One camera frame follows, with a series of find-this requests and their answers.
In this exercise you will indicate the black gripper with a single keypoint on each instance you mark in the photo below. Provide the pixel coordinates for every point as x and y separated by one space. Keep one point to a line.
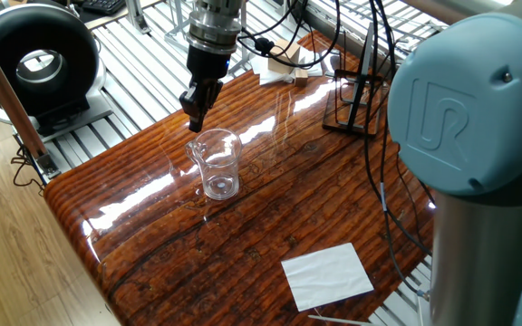
207 65

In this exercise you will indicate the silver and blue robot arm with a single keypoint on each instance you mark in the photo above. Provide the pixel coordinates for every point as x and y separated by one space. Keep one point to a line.
469 113

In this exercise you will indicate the black metal cup rack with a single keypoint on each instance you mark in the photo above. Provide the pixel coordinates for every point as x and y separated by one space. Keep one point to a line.
358 90

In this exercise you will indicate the large wooden block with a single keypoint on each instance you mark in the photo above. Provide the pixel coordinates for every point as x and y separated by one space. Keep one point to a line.
288 52

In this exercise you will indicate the white crumpled cloth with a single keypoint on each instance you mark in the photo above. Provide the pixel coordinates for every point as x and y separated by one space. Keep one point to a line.
313 68

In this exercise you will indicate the black keyboard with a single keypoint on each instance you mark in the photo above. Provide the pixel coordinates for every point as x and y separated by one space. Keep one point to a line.
102 5

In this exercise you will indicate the white paper sheet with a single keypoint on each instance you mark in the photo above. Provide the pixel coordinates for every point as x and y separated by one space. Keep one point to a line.
326 276

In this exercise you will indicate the aluminium profile post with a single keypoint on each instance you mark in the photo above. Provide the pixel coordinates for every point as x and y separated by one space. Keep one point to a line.
136 16

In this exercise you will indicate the black round duct fan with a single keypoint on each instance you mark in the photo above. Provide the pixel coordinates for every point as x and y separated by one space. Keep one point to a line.
39 27

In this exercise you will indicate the aluminium frame bar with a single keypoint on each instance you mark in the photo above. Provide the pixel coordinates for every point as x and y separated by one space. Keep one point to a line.
2 90

